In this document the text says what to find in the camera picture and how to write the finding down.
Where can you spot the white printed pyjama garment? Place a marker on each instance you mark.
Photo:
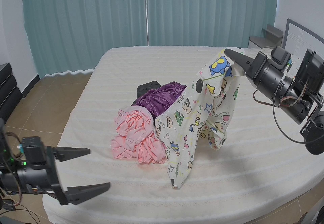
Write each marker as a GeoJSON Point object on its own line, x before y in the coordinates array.
{"type": "Point", "coordinates": [187, 126]}

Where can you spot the white printed pillow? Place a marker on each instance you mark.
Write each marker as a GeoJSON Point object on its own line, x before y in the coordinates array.
{"type": "Point", "coordinates": [296, 65]}

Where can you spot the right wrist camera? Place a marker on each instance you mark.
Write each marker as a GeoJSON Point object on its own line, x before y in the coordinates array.
{"type": "Point", "coordinates": [280, 57]}

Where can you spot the pink garment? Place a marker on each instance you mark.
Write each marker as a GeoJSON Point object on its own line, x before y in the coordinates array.
{"type": "Point", "coordinates": [136, 132]}

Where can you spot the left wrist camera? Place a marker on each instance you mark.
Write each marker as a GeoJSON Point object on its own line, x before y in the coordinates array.
{"type": "Point", "coordinates": [33, 151]}

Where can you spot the purple satin garment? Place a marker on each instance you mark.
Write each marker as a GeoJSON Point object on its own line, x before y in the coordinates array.
{"type": "Point", "coordinates": [159, 97]}

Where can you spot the blue-green curtain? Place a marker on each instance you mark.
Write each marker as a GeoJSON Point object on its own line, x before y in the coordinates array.
{"type": "Point", "coordinates": [83, 15]}
{"type": "Point", "coordinates": [210, 5]}

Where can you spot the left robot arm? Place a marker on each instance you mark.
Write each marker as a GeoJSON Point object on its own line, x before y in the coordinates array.
{"type": "Point", "coordinates": [7, 180]}

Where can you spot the grey bedside table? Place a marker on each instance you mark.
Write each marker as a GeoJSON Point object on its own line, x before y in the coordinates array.
{"type": "Point", "coordinates": [265, 37]}

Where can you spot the black chest of drawers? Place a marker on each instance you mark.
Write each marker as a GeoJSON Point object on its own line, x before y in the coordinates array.
{"type": "Point", "coordinates": [8, 86]}

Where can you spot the bed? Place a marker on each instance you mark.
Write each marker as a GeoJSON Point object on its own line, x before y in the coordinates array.
{"type": "Point", "coordinates": [227, 167]}

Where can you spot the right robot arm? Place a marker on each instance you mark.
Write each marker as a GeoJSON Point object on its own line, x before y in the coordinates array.
{"type": "Point", "coordinates": [306, 91]}

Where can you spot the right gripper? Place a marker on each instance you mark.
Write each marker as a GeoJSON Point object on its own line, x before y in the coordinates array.
{"type": "Point", "coordinates": [265, 76]}

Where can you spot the dark grey garment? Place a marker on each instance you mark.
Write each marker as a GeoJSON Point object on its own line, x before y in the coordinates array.
{"type": "Point", "coordinates": [146, 87]}

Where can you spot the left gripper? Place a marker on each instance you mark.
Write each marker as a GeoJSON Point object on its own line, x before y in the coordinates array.
{"type": "Point", "coordinates": [38, 178]}

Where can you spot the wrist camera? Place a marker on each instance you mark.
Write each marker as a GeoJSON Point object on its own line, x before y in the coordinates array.
{"type": "Point", "coordinates": [280, 57]}
{"type": "Point", "coordinates": [33, 151]}

